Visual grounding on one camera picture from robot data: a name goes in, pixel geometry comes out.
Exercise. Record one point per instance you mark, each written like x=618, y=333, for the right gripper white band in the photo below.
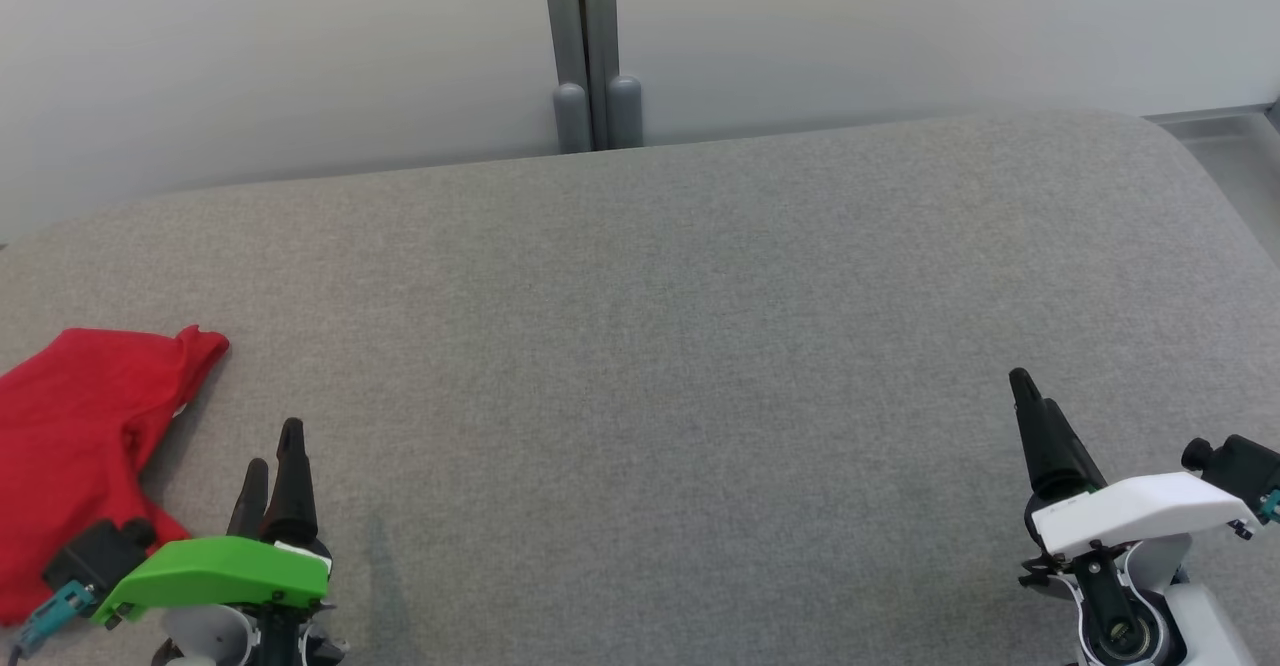
x=1140, y=511

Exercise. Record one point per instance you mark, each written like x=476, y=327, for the grey metal wall post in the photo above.
x=582, y=16

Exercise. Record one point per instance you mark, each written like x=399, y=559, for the red shirt white sleeves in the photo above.
x=75, y=436

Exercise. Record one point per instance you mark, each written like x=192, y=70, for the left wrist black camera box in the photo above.
x=100, y=551

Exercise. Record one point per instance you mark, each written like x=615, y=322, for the grey fabric sofa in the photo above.
x=680, y=366

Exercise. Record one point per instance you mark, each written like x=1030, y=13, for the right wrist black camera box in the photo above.
x=1240, y=466

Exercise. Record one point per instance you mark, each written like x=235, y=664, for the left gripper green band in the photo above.
x=220, y=571

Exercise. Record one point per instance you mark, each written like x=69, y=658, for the grey rounded floor bollard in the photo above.
x=625, y=111
x=572, y=121

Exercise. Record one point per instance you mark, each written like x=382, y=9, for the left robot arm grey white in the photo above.
x=205, y=638

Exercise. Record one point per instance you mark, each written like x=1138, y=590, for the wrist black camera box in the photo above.
x=100, y=551
x=1240, y=466

